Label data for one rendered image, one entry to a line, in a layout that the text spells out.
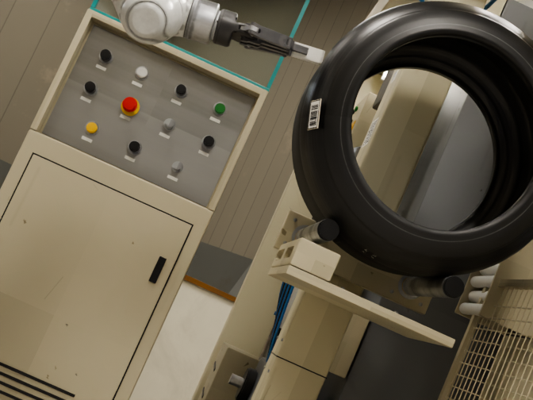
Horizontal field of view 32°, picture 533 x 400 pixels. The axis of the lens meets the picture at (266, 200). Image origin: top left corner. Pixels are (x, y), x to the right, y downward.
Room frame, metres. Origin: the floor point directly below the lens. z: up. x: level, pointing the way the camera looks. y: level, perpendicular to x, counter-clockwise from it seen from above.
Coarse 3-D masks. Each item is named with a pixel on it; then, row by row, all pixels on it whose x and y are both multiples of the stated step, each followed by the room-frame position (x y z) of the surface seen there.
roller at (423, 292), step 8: (408, 280) 2.13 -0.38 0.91; (416, 280) 2.06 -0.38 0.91; (424, 280) 1.99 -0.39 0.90; (432, 280) 1.93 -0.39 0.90; (440, 280) 1.87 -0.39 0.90; (448, 280) 1.84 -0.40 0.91; (456, 280) 1.84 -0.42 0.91; (408, 288) 2.12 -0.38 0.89; (416, 288) 2.05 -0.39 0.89; (424, 288) 1.98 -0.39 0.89; (432, 288) 1.92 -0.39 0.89; (440, 288) 1.86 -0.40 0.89; (448, 288) 1.84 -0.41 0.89; (456, 288) 1.84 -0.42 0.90; (424, 296) 2.04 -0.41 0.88; (432, 296) 1.97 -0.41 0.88; (440, 296) 1.90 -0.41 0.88; (448, 296) 1.84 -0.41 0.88; (456, 296) 1.84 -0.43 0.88
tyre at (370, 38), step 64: (320, 64) 1.86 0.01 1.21; (384, 64) 2.07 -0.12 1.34; (448, 64) 2.08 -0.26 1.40; (512, 64) 1.82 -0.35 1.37; (320, 128) 1.81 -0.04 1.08; (512, 128) 2.08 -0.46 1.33; (320, 192) 1.84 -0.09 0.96; (512, 192) 2.08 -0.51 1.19; (384, 256) 1.84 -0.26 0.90; (448, 256) 1.82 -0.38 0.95
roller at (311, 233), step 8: (320, 224) 1.83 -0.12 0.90; (328, 224) 1.82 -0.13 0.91; (336, 224) 1.83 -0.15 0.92; (304, 232) 2.02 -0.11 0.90; (312, 232) 1.90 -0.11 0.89; (320, 232) 1.82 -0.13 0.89; (328, 232) 1.82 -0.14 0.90; (336, 232) 1.83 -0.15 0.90; (312, 240) 1.95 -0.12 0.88; (320, 240) 1.86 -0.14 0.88; (328, 240) 1.83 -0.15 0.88
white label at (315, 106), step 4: (316, 100) 1.80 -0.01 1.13; (320, 100) 1.79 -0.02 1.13; (312, 104) 1.82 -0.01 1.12; (316, 104) 1.80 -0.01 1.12; (320, 104) 1.79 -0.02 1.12; (312, 108) 1.82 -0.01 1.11; (316, 108) 1.80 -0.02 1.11; (312, 112) 1.81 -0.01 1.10; (316, 112) 1.80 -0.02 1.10; (312, 116) 1.81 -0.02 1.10; (316, 116) 1.79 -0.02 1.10; (312, 120) 1.81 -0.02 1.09; (316, 120) 1.79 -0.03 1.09; (312, 124) 1.81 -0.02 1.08; (316, 124) 1.79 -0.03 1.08; (308, 128) 1.82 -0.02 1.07; (312, 128) 1.81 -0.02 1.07; (316, 128) 1.79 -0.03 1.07
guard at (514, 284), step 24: (504, 288) 2.12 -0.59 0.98; (528, 288) 1.97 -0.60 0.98; (480, 336) 2.15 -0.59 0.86; (504, 336) 2.00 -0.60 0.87; (528, 336) 1.88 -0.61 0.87; (456, 360) 2.23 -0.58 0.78; (480, 360) 2.09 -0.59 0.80; (504, 360) 1.94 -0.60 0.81; (528, 360) 1.82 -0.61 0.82; (456, 384) 2.18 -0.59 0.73; (480, 384) 2.03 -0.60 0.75
